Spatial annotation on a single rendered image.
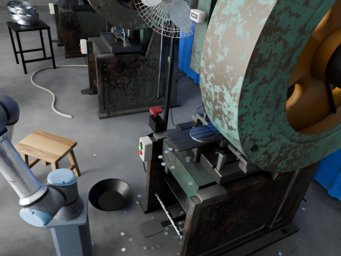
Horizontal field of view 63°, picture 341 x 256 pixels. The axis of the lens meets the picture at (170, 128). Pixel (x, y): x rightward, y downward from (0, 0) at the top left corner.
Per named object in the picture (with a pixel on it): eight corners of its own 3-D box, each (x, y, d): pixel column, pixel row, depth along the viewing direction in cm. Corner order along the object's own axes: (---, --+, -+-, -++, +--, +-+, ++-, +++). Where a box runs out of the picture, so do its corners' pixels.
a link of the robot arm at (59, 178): (83, 189, 133) (80, 168, 126) (66, 210, 122) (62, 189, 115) (62, 182, 136) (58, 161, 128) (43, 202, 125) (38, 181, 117)
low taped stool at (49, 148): (81, 174, 216) (77, 140, 197) (62, 196, 197) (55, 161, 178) (44, 162, 224) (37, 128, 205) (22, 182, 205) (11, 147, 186)
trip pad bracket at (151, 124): (154, 149, 167) (156, 122, 156) (147, 140, 174) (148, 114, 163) (163, 147, 170) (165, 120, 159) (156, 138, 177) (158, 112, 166)
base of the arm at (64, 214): (48, 222, 128) (44, 209, 122) (54, 197, 140) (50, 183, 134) (82, 220, 131) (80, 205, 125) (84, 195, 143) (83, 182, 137)
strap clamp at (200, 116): (206, 133, 154) (209, 118, 148) (191, 118, 166) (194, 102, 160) (215, 131, 156) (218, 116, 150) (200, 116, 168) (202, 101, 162)
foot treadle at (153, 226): (144, 242, 161) (145, 237, 158) (138, 228, 168) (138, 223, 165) (226, 211, 185) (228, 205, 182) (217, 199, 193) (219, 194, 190)
